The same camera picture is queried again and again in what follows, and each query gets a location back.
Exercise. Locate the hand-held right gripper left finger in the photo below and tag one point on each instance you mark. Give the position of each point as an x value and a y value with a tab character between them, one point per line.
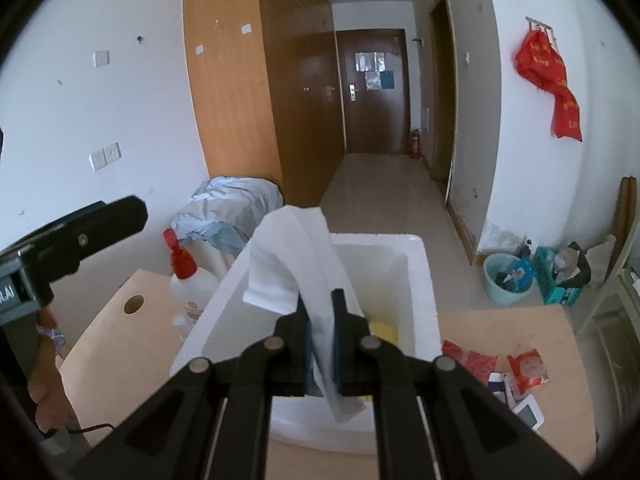
300	355

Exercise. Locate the dark wooden door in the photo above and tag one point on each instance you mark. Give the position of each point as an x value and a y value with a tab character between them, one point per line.
375	120

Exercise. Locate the white metal bunk bed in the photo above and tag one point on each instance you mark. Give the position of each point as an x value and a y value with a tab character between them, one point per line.
620	310

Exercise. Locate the small white device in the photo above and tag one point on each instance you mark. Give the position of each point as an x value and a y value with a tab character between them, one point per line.
529	412

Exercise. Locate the wooden wardrobe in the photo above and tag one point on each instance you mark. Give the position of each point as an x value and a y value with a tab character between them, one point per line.
235	85

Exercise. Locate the pale blue cloth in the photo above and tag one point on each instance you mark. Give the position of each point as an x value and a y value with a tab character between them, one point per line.
225	205

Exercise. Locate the red fire extinguisher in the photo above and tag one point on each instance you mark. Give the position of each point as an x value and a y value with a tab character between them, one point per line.
415	145

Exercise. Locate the teal box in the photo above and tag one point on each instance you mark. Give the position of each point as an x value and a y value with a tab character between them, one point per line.
552	280

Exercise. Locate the white tissue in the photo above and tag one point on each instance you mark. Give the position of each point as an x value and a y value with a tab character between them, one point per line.
300	260

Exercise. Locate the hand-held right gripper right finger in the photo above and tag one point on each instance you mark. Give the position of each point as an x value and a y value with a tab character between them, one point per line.
345	355

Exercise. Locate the white wall plate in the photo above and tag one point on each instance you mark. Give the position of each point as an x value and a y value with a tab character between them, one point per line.
101	58

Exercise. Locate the person's left hand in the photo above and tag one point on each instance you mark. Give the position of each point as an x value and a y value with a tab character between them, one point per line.
50	390

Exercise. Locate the paper notices on door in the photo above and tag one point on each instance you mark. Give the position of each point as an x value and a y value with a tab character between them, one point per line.
374	67

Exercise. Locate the white red pump bottle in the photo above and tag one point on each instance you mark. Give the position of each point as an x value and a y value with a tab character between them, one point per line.
192	285

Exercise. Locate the metal wall hook rack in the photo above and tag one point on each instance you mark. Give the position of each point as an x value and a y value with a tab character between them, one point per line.
540	24

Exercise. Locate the white foam box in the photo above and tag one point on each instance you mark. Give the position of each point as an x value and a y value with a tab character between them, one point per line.
400	270

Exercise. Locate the white wall socket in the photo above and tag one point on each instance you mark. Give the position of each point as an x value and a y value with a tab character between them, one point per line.
105	156

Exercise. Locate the yellow foam sponge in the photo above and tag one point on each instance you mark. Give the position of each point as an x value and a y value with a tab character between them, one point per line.
385	330

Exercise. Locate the folded wooden board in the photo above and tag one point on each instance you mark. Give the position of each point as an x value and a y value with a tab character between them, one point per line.
625	220

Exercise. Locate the teal waste bin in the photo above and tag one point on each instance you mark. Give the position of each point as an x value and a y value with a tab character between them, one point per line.
507	280

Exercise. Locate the red snack packet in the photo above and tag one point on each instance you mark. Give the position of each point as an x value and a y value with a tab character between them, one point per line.
527	370
470	360

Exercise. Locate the red bag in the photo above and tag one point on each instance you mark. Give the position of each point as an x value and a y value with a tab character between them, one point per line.
542	62
567	115

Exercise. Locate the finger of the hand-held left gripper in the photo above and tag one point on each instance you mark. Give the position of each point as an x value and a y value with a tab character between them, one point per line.
95	230

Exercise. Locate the wooden side door frame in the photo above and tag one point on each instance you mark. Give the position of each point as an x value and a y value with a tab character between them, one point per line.
442	100

